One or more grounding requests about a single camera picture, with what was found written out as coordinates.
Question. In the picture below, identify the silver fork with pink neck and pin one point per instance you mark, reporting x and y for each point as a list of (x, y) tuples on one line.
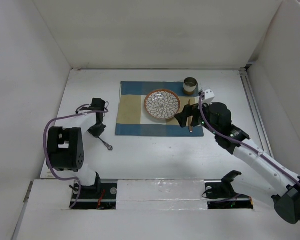
[(108, 146)]

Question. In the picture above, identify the aluminium rail right side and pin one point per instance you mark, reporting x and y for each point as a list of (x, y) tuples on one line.
[(262, 135)]

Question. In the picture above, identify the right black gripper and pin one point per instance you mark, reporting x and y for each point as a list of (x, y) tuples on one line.
[(188, 111)]

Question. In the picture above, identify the metal cup with brown base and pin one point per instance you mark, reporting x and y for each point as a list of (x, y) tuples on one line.
[(189, 85)]

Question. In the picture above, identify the white foam block front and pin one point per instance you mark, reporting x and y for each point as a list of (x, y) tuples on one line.
[(163, 195)]

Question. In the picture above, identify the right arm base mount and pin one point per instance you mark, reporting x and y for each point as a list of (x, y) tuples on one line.
[(221, 195)]

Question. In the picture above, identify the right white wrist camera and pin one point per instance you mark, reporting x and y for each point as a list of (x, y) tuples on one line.
[(206, 96)]

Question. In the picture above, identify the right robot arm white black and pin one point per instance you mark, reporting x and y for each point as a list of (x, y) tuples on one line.
[(286, 184)]

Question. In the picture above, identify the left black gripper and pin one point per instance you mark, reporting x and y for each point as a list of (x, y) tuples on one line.
[(97, 132)]

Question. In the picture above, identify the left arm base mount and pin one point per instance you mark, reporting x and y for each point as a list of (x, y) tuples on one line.
[(91, 198)]

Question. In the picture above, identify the orange floral patterned plate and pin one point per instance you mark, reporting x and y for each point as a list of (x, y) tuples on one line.
[(162, 104)]

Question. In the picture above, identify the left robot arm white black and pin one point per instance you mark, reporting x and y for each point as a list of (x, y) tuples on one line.
[(63, 145)]

